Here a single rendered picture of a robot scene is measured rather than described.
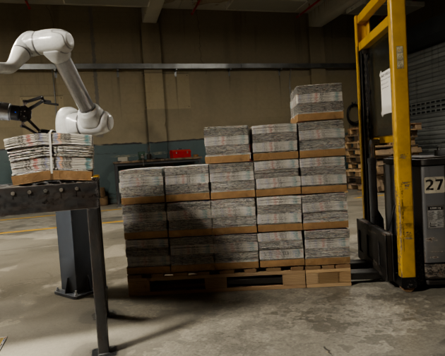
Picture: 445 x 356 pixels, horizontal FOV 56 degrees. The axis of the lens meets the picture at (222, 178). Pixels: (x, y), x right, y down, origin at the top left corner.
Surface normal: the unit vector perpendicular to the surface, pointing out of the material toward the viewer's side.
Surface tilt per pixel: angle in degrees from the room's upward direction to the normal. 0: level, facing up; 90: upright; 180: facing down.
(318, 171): 90
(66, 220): 90
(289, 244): 90
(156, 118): 90
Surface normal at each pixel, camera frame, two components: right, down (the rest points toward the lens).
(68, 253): -0.61, 0.08
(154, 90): 0.27, 0.04
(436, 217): -0.04, 0.06
